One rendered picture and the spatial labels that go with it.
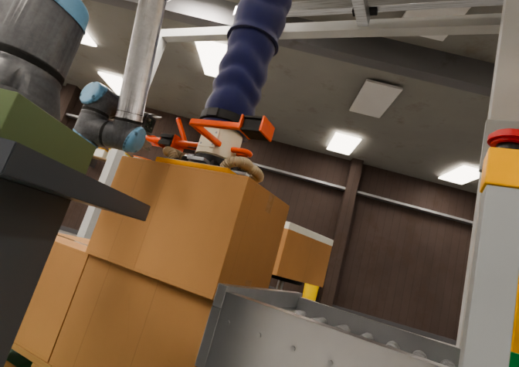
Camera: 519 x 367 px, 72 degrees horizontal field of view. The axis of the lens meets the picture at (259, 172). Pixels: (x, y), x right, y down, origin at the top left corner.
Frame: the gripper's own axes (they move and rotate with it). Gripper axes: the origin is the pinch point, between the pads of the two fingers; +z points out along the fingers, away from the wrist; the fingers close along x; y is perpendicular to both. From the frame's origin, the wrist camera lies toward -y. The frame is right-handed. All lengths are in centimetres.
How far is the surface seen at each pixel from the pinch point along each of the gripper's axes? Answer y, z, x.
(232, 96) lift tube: 32.8, -0.5, 20.1
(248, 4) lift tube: 28, -3, 63
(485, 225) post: 119, -39, -22
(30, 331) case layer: -19, -7, -87
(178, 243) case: 37, -9, -40
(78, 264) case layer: -7, -7, -59
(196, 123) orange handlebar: 35.1, -18.3, -0.3
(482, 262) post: 120, -39, -28
